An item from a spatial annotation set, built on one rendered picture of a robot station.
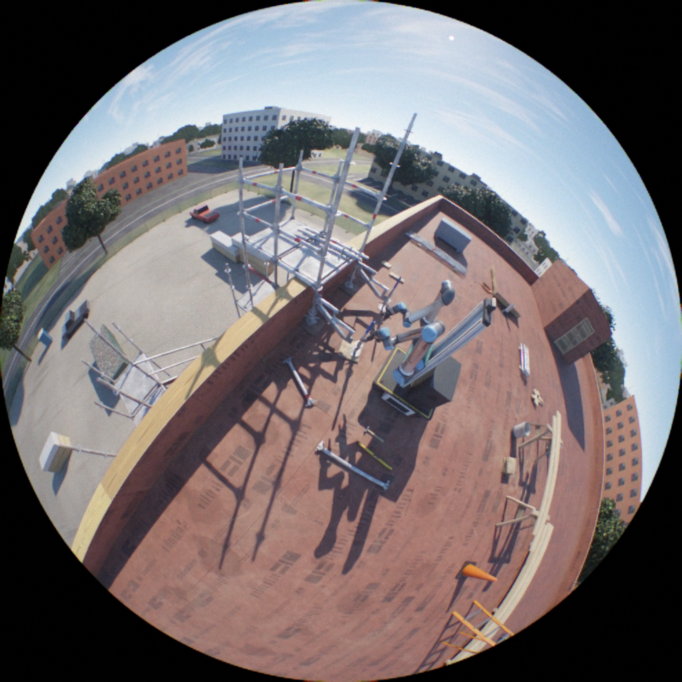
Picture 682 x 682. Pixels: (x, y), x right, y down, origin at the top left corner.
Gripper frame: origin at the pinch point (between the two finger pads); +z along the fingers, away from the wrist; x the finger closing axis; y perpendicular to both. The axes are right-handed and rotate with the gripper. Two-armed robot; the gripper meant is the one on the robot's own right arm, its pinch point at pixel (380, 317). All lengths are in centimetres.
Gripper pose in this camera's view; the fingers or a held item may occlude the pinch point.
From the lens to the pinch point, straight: 242.0
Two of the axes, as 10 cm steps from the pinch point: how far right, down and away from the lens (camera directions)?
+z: -6.1, 3.4, 7.2
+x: 3.7, -6.8, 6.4
